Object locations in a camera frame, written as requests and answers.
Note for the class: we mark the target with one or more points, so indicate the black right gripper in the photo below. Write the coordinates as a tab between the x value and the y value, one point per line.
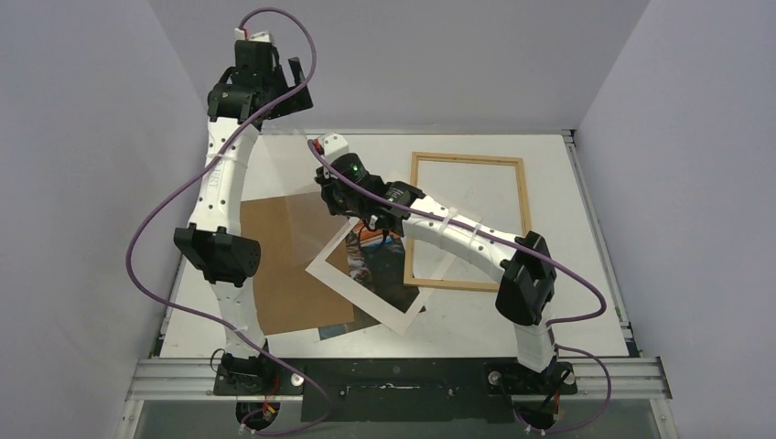
338	198

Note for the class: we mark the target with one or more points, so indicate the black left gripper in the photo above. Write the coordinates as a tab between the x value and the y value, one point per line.
297	101

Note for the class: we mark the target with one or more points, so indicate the clear acrylic sheet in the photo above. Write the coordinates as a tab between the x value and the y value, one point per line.
294	168

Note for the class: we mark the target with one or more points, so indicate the colourful photo print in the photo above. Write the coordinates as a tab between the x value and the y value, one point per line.
376	266

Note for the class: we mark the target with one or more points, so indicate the wooden picture frame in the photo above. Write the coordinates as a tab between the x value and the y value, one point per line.
491	190

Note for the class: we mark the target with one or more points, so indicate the white mat board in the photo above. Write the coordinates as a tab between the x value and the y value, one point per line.
339	273

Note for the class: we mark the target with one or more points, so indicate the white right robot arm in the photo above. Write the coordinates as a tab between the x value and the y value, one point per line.
517	263

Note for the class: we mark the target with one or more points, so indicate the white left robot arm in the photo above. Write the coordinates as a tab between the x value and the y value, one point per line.
212	241

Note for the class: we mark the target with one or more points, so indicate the brown cardboard backing board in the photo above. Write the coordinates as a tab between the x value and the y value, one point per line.
287	297

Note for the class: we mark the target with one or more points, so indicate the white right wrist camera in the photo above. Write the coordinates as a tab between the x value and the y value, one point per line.
331	146

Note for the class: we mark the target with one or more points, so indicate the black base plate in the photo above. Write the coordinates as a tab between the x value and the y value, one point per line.
395	390

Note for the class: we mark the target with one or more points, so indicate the aluminium front rail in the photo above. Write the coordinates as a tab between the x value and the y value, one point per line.
197	380

